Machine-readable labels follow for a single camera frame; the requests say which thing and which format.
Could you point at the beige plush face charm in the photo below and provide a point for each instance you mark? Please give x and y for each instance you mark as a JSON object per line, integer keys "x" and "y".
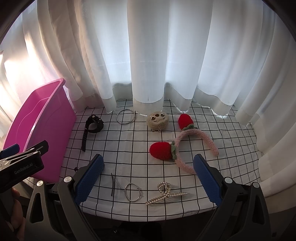
{"x": 157, "y": 121}

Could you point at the white sheer curtain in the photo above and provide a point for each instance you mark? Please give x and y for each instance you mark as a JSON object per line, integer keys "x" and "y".
{"x": 218, "y": 53}

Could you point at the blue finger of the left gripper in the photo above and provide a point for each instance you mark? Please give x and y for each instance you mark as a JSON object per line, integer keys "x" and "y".
{"x": 39, "y": 149}
{"x": 10, "y": 151}

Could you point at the pink strawberry fuzzy headband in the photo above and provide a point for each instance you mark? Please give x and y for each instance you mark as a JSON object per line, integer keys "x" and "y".
{"x": 166, "y": 151}

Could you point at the large silver bangle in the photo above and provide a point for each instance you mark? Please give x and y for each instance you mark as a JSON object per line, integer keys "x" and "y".
{"x": 126, "y": 116}

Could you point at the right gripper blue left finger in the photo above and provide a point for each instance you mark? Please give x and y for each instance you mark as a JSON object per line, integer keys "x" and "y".
{"x": 86, "y": 177}

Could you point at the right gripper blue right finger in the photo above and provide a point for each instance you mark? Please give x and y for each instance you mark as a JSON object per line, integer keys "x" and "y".
{"x": 209, "y": 179}

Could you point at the pearl hair claw clip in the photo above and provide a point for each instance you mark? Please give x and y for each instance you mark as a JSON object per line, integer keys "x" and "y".
{"x": 164, "y": 189}

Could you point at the black bobby pin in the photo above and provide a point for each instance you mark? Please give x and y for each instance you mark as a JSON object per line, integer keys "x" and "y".
{"x": 114, "y": 183}

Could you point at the person's left hand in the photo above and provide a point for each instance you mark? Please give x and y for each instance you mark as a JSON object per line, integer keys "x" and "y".
{"x": 17, "y": 218}

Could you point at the black wrist watch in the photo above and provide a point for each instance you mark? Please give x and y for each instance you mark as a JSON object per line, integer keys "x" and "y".
{"x": 94, "y": 124}

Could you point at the pink plastic tub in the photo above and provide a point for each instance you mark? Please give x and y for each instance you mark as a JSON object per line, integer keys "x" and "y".
{"x": 46, "y": 115}

